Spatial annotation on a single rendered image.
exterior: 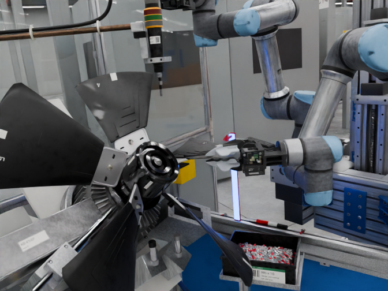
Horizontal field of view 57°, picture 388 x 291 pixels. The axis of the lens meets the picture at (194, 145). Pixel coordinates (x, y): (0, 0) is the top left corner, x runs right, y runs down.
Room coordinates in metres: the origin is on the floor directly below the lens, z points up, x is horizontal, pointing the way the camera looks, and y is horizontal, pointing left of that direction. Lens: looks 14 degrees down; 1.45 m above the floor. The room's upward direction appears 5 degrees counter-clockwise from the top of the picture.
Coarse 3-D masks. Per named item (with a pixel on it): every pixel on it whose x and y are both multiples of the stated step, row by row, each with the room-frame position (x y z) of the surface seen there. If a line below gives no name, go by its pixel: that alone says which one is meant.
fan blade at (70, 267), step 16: (128, 208) 0.69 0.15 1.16; (112, 224) 0.63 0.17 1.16; (128, 224) 0.68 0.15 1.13; (96, 240) 0.58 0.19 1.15; (112, 240) 0.62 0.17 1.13; (128, 240) 0.66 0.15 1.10; (80, 256) 0.54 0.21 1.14; (96, 256) 0.57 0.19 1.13; (112, 256) 0.60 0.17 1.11; (128, 256) 0.65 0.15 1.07; (64, 272) 0.51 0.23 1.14; (80, 272) 0.53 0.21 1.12; (96, 272) 0.55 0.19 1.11; (112, 272) 0.59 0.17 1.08; (128, 272) 0.64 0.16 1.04; (80, 288) 0.52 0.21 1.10; (96, 288) 0.54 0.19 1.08; (112, 288) 0.57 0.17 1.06; (128, 288) 0.62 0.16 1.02
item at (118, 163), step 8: (104, 152) 0.79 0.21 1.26; (112, 152) 0.80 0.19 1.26; (120, 152) 0.81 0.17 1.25; (104, 160) 0.79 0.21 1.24; (112, 160) 0.80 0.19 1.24; (120, 160) 0.81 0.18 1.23; (96, 168) 0.78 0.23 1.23; (104, 168) 0.79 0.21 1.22; (120, 168) 0.81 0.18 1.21; (96, 176) 0.78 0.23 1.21; (104, 176) 0.79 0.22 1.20; (112, 176) 0.80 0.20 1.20; (104, 184) 0.79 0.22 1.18; (112, 184) 0.80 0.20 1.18
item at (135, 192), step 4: (136, 184) 0.76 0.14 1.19; (136, 188) 0.76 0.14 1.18; (132, 192) 0.74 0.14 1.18; (136, 192) 0.76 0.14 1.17; (132, 196) 0.73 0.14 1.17; (140, 196) 0.78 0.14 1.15; (132, 200) 0.73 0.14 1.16; (136, 200) 0.76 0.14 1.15; (140, 200) 0.78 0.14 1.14; (132, 204) 0.73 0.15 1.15; (140, 208) 0.78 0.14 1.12; (136, 212) 0.75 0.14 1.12; (136, 216) 0.75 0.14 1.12; (140, 216) 0.78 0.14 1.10
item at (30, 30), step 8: (112, 0) 0.92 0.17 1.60; (104, 16) 0.92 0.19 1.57; (72, 24) 0.92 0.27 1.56; (80, 24) 0.92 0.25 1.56; (88, 24) 0.92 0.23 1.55; (96, 24) 0.91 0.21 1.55; (0, 32) 0.92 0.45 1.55; (8, 32) 0.92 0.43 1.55; (16, 32) 0.92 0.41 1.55; (24, 32) 0.92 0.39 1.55; (32, 32) 0.92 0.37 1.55
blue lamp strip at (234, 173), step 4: (232, 136) 1.19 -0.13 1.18; (232, 172) 1.20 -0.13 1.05; (236, 172) 1.19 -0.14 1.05; (232, 176) 1.20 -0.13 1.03; (236, 176) 1.19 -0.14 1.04; (232, 180) 1.20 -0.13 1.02; (236, 180) 1.19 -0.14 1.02; (232, 184) 1.20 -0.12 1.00; (236, 184) 1.19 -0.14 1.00; (236, 188) 1.19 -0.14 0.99; (236, 192) 1.19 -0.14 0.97; (236, 196) 1.19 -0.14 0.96; (236, 200) 1.19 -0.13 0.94; (236, 204) 1.19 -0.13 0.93; (236, 208) 1.19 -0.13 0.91; (236, 212) 1.19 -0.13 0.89; (236, 216) 1.19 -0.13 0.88
